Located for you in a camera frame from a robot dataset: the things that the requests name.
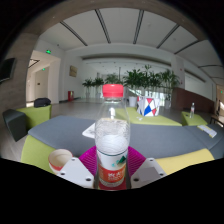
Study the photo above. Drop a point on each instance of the framed wall picture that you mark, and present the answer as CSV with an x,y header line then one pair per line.
x,y
73,71

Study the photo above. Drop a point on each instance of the red bin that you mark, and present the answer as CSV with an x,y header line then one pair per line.
x,y
70,96

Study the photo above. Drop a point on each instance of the green exit sign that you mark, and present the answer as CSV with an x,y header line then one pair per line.
x,y
48,51

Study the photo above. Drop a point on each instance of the dark grey seat block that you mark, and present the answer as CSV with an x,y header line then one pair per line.
x,y
15,124

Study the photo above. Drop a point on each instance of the clear red-capped water bottle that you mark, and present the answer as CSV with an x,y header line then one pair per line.
x,y
112,143

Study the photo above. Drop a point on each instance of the black wall monitor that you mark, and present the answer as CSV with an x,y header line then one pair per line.
x,y
6,70

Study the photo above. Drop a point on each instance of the red blue white geometric cube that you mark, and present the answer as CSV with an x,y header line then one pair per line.
x,y
148,106

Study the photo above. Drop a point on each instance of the row of potted green plants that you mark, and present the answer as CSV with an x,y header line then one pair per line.
x,y
136,80

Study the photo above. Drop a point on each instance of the black bag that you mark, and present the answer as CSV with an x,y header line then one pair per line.
x,y
42,102

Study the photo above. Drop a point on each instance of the lime green seat block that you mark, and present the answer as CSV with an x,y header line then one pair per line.
x,y
38,116

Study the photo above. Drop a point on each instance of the red and white mug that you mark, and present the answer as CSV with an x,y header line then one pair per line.
x,y
59,159

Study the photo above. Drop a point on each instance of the dark wooden bench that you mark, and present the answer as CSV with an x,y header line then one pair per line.
x,y
217,120

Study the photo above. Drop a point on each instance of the white yellow printed booklet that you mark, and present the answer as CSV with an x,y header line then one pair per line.
x,y
207,131

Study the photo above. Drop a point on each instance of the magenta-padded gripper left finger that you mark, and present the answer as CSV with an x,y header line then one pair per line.
x,y
87,161

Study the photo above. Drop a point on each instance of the small clear water bottle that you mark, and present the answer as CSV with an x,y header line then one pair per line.
x,y
192,111

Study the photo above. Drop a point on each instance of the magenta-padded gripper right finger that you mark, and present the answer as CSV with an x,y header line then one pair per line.
x,y
136,161

